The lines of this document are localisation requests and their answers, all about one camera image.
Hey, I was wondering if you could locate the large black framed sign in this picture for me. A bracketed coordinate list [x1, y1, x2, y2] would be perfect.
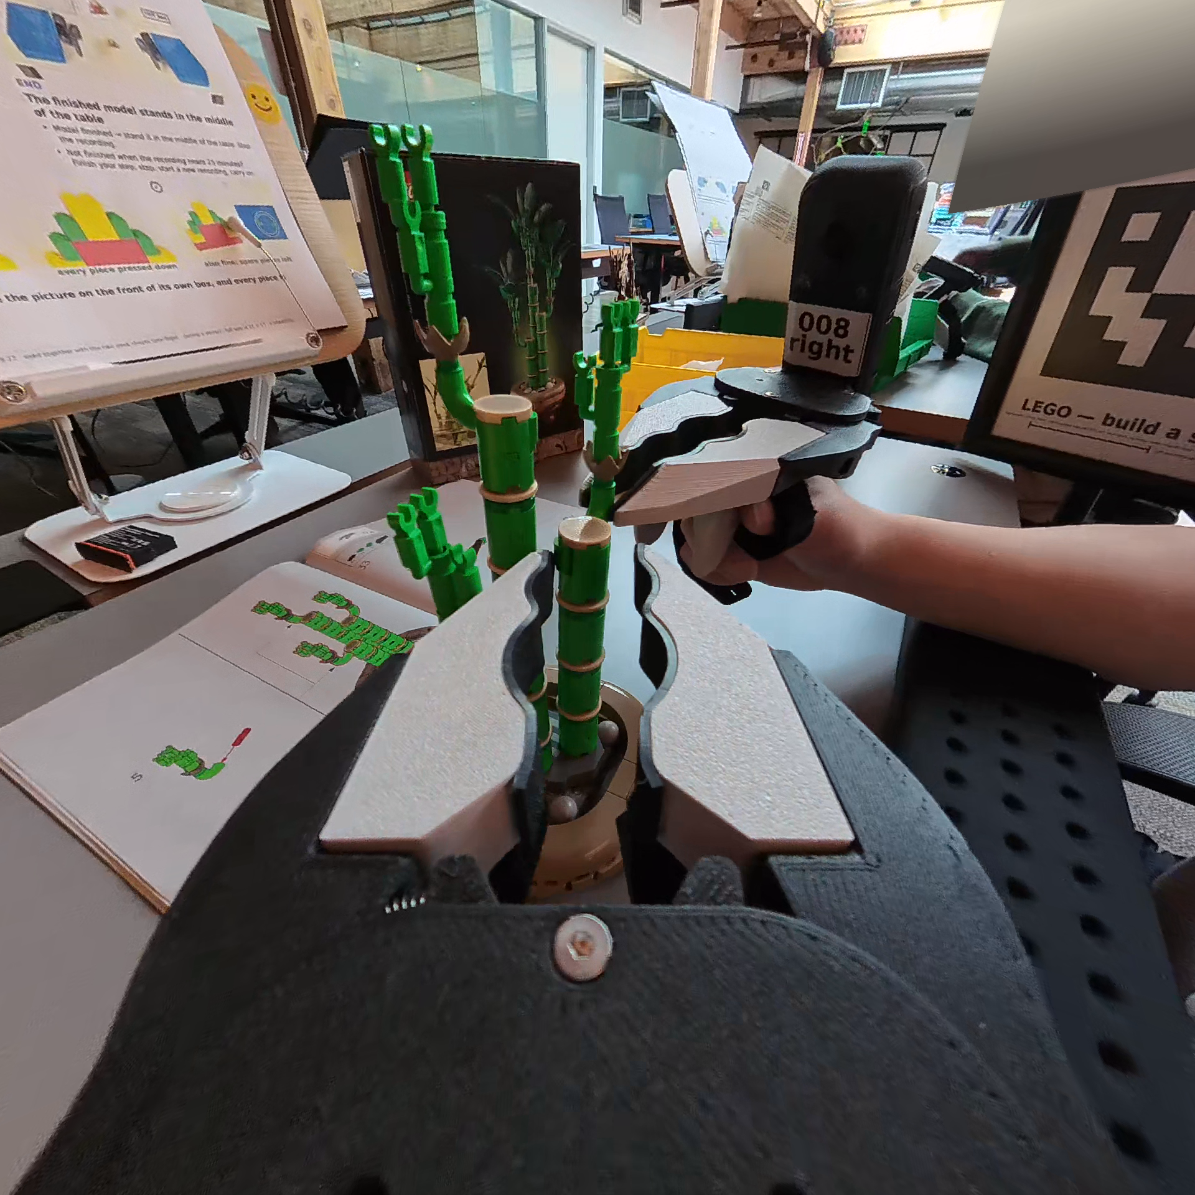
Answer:
[961, 168, 1195, 505]

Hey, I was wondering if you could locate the person's right forearm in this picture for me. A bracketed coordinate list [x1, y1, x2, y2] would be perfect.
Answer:
[877, 508, 1195, 694]

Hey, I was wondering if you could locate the black perforated chair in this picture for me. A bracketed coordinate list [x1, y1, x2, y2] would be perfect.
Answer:
[886, 620, 1195, 1195]

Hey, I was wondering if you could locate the lego set box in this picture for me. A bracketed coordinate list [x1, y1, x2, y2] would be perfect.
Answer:
[342, 149, 584, 465]

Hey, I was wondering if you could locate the person's right hand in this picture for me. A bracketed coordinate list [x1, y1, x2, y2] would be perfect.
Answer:
[677, 476, 901, 599]

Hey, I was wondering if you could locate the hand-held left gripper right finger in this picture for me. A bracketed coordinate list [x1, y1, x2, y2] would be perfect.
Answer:
[620, 543, 855, 902]

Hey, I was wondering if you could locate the white wooden document stand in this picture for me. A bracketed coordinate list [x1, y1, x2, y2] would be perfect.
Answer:
[0, 0, 369, 584]

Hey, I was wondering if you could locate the green lego bamboo model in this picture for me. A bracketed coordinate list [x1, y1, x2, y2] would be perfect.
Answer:
[367, 121, 650, 904]

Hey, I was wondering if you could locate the green plastic bin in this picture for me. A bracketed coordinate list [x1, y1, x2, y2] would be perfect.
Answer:
[722, 293, 941, 395]

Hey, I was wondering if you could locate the printed instruction sheet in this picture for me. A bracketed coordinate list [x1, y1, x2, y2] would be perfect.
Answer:
[0, 0, 348, 374]

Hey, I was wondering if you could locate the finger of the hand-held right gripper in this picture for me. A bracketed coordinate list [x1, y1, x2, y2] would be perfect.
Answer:
[613, 418, 826, 530]
[618, 389, 748, 488]

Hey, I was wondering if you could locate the yellow plastic bin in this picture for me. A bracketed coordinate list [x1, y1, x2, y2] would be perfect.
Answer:
[620, 327, 786, 431]

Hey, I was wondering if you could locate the black orange battery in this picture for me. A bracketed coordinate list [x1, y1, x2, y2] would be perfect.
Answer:
[74, 525, 179, 573]

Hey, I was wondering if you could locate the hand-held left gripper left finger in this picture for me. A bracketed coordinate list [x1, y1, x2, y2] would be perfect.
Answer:
[317, 550, 556, 902]

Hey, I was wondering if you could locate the lego instruction booklet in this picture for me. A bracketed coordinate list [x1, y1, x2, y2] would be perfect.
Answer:
[0, 525, 490, 914]

